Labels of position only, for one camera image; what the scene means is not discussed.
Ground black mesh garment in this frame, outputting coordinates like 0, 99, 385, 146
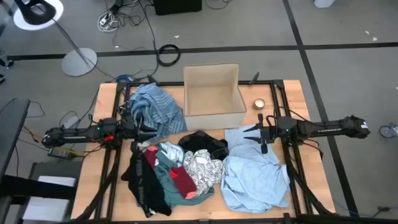
177, 130, 229, 162

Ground white power strip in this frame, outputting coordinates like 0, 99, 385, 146
98, 11, 110, 27

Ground grey caster wheel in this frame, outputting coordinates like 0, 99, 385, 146
379, 121, 398, 139

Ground coiled blue cable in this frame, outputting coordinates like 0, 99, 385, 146
116, 73, 136, 83

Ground pale blue white garment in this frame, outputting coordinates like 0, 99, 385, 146
157, 141, 187, 167

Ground white black patterned garment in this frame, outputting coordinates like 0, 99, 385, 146
182, 149, 224, 197

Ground black desk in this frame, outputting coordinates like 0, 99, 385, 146
0, 98, 31, 187

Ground black equipment case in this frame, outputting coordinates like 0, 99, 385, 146
152, 0, 203, 16

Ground cardboard box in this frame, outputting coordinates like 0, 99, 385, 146
182, 63, 248, 131

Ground light blue shirt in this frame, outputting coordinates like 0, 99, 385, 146
220, 124, 292, 214

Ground black Puma garment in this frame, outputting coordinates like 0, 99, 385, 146
120, 148, 173, 218

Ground roll of tape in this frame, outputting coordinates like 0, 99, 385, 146
252, 98, 266, 111

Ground white floor lamp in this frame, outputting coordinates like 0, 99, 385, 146
12, 0, 98, 78

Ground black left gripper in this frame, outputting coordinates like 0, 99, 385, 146
123, 111, 159, 153

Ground white floor object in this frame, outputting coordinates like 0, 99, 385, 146
313, 0, 337, 9

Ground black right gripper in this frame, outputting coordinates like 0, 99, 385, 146
243, 113, 278, 155

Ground teal floral print garment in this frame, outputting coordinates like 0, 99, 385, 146
154, 149, 215, 208

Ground black floor plug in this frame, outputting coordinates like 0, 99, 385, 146
372, 205, 392, 219

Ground coiled black cable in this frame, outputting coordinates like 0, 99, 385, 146
157, 44, 182, 67

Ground black power brick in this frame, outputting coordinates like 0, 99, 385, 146
47, 146, 76, 161

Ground blue striped garment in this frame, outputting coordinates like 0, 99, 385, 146
128, 83, 188, 142

